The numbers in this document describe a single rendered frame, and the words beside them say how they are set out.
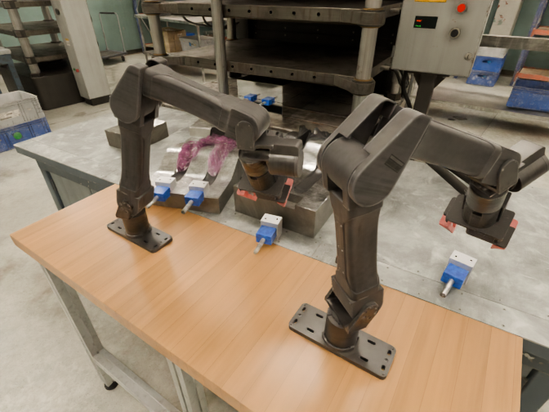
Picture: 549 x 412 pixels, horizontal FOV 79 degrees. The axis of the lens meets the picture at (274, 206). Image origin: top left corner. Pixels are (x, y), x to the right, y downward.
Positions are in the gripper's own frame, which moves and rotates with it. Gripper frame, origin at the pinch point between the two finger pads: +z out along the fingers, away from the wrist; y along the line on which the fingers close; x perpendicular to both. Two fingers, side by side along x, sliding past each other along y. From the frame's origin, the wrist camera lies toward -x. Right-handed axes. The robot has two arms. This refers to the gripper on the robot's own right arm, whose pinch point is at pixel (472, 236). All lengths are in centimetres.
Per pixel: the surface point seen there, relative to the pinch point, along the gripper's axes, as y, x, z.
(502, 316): -11.0, 10.4, 8.5
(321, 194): 36.9, 4.4, 1.5
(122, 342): 108, 87, 57
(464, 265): -0.7, 4.3, 6.1
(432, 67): 41, -75, 23
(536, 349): -18.0, 13.1, 9.4
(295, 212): 39.0, 13.2, -0.7
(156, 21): 174, -46, -6
